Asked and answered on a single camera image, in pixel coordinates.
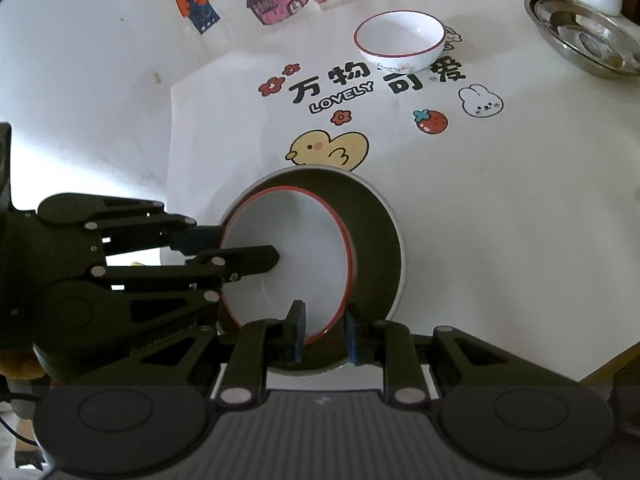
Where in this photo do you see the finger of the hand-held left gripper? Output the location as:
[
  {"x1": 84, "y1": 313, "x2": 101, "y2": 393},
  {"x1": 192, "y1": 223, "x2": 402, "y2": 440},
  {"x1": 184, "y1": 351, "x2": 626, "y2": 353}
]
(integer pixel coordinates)
[
  {"x1": 39, "y1": 192, "x2": 226, "y2": 257},
  {"x1": 90, "y1": 244, "x2": 281, "y2": 323}
]

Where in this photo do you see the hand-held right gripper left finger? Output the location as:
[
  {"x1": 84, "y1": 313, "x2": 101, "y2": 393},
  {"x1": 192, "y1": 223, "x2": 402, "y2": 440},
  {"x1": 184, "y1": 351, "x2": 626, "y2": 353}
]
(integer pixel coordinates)
[{"x1": 115, "y1": 300, "x2": 307, "y2": 406}]

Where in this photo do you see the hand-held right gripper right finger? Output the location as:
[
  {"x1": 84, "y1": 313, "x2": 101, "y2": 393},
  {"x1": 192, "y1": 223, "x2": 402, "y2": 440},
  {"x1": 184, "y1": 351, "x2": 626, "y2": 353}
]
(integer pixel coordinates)
[{"x1": 345, "y1": 302, "x2": 583, "y2": 406}]

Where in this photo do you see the white bowl with red rim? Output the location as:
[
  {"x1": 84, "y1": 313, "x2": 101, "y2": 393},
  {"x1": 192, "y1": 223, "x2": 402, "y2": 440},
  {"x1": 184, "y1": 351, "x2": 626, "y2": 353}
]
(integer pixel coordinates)
[
  {"x1": 353, "y1": 11, "x2": 447, "y2": 73},
  {"x1": 219, "y1": 186, "x2": 357, "y2": 347}
]

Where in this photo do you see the stainless steel plate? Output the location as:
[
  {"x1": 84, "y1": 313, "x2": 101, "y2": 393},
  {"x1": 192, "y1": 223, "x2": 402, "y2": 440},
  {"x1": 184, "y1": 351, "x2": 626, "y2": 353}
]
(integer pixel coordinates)
[
  {"x1": 537, "y1": 0, "x2": 640, "y2": 68},
  {"x1": 524, "y1": 0, "x2": 640, "y2": 81}
]

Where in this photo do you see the person's left hand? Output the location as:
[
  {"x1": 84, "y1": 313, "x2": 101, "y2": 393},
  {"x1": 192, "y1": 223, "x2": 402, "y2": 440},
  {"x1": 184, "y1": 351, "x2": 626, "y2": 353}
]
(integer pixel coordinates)
[{"x1": 0, "y1": 352, "x2": 46, "y2": 378}]

